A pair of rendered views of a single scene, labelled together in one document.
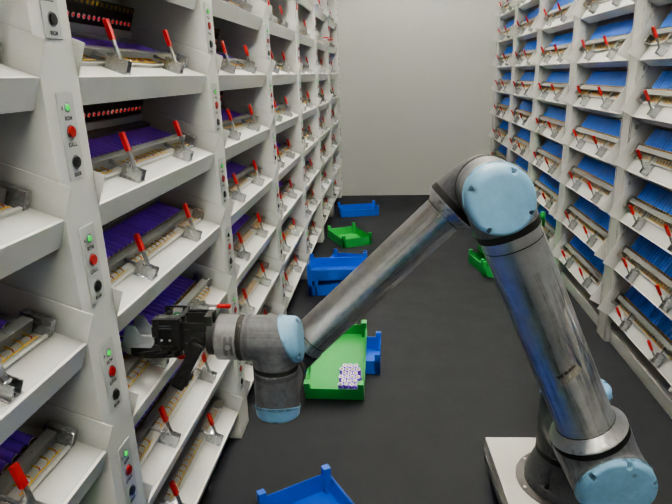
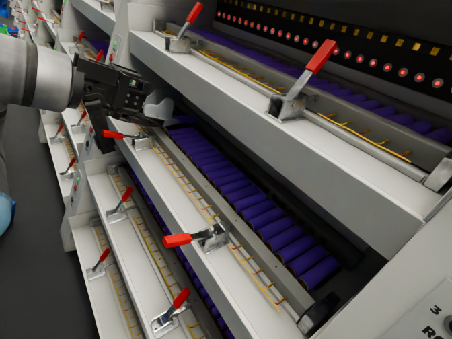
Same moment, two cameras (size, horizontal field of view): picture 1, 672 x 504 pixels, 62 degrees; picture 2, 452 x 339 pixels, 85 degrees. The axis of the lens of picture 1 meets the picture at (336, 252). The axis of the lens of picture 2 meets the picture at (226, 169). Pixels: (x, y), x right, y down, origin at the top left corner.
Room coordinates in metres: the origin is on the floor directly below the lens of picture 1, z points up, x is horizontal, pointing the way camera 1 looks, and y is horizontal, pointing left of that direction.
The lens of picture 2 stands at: (1.46, 0.10, 0.70)
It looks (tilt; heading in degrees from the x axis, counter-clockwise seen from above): 21 degrees down; 124
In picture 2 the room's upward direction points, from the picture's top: 28 degrees clockwise
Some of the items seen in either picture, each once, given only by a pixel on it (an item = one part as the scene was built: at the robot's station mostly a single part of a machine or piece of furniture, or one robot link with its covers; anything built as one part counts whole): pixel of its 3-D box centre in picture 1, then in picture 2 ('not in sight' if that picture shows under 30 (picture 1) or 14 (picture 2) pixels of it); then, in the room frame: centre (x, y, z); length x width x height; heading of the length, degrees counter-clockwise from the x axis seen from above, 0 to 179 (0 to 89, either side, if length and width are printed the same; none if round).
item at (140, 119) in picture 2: not in sight; (140, 117); (1.05, 0.36, 0.55); 0.09 x 0.05 x 0.02; 80
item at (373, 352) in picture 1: (341, 351); not in sight; (1.95, -0.01, 0.04); 0.30 x 0.20 x 0.08; 84
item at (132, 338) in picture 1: (131, 338); (157, 103); (1.01, 0.41, 0.57); 0.09 x 0.03 x 0.06; 89
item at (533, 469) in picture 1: (567, 462); not in sight; (1.13, -0.54, 0.15); 0.19 x 0.19 x 0.10
